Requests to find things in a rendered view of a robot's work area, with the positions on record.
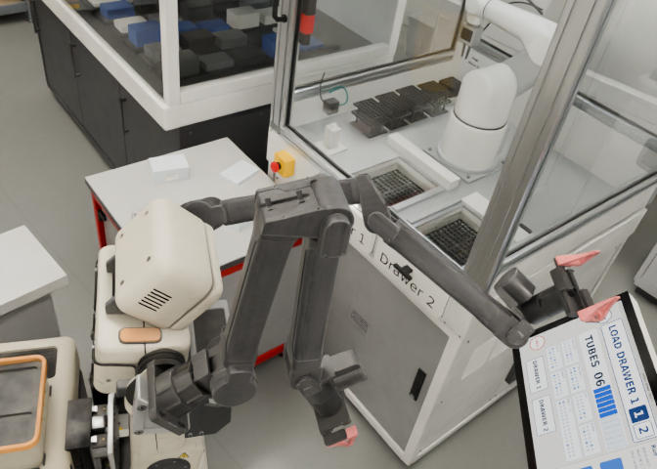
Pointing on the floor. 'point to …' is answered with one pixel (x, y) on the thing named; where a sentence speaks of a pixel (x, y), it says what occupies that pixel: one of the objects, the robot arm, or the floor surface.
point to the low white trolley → (203, 153)
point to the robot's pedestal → (27, 288)
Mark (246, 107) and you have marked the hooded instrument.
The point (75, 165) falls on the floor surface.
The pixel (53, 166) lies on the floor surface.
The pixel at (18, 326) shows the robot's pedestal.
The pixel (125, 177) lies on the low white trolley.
